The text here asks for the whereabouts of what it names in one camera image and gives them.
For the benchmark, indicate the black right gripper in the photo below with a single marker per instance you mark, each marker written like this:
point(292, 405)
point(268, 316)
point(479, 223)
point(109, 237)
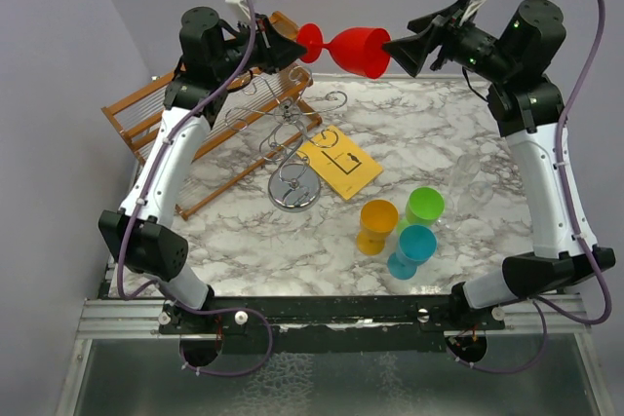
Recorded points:
point(410, 52)

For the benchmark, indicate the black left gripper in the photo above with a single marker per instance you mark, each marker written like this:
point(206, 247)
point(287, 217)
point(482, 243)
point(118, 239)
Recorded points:
point(276, 50)

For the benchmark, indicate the red plastic wine glass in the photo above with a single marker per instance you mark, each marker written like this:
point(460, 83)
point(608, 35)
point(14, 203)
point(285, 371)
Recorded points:
point(356, 50)

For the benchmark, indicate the green plastic wine glass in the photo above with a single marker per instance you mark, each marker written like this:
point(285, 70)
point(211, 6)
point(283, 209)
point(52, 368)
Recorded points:
point(424, 207)

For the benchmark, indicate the orange plastic wine glass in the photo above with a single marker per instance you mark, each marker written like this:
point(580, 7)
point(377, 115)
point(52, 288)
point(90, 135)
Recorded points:
point(378, 218)

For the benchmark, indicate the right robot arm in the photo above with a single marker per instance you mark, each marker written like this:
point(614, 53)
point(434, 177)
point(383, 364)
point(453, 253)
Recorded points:
point(527, 108)

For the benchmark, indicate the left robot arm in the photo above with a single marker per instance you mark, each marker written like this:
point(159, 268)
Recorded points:
point(139, 234)

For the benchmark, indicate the chrome wine glass rack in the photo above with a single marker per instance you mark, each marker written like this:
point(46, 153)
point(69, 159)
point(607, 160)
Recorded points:
point(293, 186)

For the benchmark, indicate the clear wine glass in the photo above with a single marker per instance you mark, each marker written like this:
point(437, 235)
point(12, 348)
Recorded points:
point(464, 195)

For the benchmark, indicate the blue plastic wine glass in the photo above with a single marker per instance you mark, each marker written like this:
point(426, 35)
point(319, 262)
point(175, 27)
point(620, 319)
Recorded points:
point(415, 246)

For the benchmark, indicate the yellow Little Prince book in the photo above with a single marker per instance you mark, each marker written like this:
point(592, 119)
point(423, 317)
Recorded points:
point(339, 161)

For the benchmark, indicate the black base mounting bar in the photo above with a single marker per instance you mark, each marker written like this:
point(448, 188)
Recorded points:
point(326, 324)

